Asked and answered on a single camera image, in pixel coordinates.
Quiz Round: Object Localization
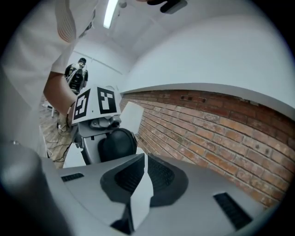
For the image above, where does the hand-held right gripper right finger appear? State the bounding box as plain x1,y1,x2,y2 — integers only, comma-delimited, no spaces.
138,153,266,236

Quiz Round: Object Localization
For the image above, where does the ceiling light strip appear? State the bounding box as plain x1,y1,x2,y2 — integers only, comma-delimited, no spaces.
103,0,119,30

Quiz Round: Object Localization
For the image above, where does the black oblong object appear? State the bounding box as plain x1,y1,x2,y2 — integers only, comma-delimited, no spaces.
98,128,138,163

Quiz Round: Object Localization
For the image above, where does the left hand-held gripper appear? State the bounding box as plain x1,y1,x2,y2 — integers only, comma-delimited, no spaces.
71,85,122,165

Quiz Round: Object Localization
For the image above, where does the person's left forearm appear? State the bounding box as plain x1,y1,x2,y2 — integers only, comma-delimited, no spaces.
43,71,78,127

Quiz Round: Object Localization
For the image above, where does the thin wrist bracelet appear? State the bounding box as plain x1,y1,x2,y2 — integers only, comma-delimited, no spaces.
66,100,77,126

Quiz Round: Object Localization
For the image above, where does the white shade table lamp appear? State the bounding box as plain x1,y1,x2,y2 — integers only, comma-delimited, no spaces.
121,101,145,135

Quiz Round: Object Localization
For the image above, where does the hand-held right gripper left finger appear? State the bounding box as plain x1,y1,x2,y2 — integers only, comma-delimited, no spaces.
45,153,146,236

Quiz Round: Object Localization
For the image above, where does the person's white shirt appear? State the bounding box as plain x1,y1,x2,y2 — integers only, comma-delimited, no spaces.
2,0,100,162

